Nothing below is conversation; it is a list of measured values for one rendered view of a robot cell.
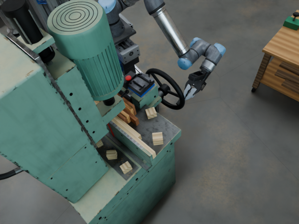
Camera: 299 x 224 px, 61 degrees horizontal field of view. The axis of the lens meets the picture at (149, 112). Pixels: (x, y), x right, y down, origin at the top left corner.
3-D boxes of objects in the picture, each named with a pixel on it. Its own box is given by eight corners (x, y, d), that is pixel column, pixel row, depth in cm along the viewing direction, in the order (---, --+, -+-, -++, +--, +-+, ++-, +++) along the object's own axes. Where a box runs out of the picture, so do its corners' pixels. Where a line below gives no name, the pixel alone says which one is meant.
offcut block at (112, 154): (108, 159, 125) (106, 156, 121) (108, 154, 126) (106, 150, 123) (117, 158, 124) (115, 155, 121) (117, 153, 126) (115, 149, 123)
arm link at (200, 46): (186, 44, 143) (202, 53, 139) (197, 33, 147) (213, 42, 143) (184, 54, 150) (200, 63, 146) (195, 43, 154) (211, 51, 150)
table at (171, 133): (194, 122, 126) (194, 116, 121) (152, 167, 116) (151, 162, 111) (113, 67, 152) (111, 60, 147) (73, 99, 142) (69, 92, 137)
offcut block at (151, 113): (145, 113, 125) (144, 109, 122) (154, 110, 126) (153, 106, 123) (148, 119, 123) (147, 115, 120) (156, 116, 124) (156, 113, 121)
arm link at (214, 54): (215, 44, 148) (228, 51, 145) (204, 60, 149) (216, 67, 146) (213, 39, 141) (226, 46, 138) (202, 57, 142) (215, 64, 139)
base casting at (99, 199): (175, 142, 136) (174, 134, 128) (94, 228, 117) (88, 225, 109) (118, 99, 155) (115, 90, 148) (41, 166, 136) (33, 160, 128)
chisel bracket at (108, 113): (126, 109, 117) (123, 98, 110) (104, 129, 113) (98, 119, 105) (115, 101, 120) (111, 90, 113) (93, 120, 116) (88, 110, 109)
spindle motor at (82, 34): (133, 80, 99) (117, 10, 73) (99, 110, 93) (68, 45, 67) (104, 60, 106) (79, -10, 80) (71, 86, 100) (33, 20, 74)
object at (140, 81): (155, 85, 126) (154, 78, 122) (139, 99, 123) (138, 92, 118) (136, 73, 132) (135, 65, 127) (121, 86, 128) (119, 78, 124)
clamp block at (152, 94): (159, 96, 134) (158, 85, 126) (141, 112, 129) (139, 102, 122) (139, 82, 140) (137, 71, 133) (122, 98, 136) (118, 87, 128)
